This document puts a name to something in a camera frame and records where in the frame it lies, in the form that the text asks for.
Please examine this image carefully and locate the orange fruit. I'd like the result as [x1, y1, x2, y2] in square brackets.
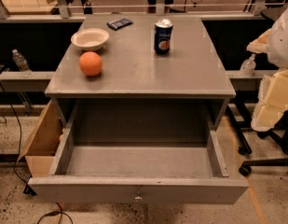
[79, 51, 103, 77]

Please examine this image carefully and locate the white paper bowl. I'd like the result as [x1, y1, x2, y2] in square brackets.
[71, 28, 109, 51]

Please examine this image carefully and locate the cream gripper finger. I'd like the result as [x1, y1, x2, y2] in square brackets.
[264, 69, 288, 111]
[251, 76, 285, 132]

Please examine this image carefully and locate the metal railing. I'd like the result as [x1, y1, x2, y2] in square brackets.
[0, 0, 288, 21]

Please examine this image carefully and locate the blue Pepsi can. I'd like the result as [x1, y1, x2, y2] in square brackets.
[154, 19, 173, 55]

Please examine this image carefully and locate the dark blue snack packet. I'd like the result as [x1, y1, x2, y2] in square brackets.
[107, 18, 132, 31]

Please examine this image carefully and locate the clear plastic water bottle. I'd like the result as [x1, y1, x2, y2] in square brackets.
[12, 49, 33, 77]

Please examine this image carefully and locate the open grey top drawer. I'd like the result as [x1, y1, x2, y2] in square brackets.
[29, 104, 248, 204]

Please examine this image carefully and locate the black office chair base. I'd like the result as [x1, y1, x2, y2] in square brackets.
[226, 93, 288, 177]

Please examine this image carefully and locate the grey cabinet desk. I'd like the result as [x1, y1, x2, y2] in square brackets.
[44, 13, 237, 133]

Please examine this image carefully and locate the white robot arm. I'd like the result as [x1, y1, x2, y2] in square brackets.
[247, 7, 288, 132]

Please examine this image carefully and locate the black floor cable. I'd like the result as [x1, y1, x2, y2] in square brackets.
[0, 77, 75, 224]

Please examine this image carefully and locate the brown cardboard box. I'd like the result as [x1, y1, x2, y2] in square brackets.
[18, 101, 62, 177]

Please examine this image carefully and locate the clear sanitizer pump bottle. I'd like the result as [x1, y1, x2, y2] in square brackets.
[240, 54, 256, 77]

